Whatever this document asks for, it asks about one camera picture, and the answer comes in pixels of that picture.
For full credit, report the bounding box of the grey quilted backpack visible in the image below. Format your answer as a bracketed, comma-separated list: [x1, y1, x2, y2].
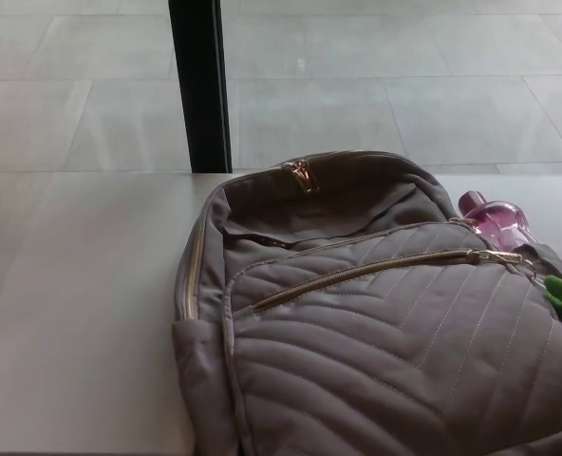
[170, 149, 562, 456]

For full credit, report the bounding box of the green plush keychain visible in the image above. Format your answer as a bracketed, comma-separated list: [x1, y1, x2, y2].
[522, 258, 562, 341]

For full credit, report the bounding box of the pink transparent water bottle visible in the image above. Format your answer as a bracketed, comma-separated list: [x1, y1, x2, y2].
[458, 190, 543, 251]

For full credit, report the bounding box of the black vertical post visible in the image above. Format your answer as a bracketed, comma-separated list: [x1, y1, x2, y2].
[168, 0, 234, 174]

